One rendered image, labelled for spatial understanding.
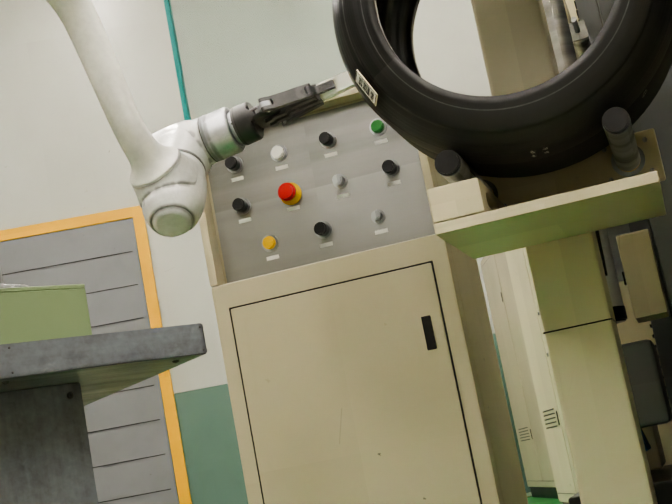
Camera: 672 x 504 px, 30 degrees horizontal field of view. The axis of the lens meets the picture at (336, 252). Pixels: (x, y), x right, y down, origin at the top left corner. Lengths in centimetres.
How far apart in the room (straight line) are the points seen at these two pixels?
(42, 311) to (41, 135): 1003
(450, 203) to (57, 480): 82
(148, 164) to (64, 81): 960
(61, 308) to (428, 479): 124
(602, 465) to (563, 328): 26
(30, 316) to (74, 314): 6
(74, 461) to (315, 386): 119
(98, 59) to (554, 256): 92
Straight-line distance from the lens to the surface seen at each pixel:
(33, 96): 1178
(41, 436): 163
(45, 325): 164
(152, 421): 1104
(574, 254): 241
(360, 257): 275
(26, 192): 1156
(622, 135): 209
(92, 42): 221
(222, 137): 230
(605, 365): 239
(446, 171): 209
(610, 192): 205
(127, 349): 155
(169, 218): 217
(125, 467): 1106
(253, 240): 288
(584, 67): 209
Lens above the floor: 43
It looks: 10 degrees up
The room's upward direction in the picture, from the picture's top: 11 degrees counter-clockwise
